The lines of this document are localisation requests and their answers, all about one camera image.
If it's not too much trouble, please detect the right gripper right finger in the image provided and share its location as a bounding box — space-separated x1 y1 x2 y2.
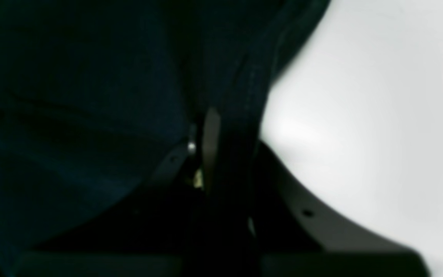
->
252 143 431 277

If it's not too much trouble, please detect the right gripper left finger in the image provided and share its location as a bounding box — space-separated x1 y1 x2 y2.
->
145 108 221 200

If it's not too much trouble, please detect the black T-shirt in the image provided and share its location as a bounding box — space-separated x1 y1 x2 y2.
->
0 0 330 277

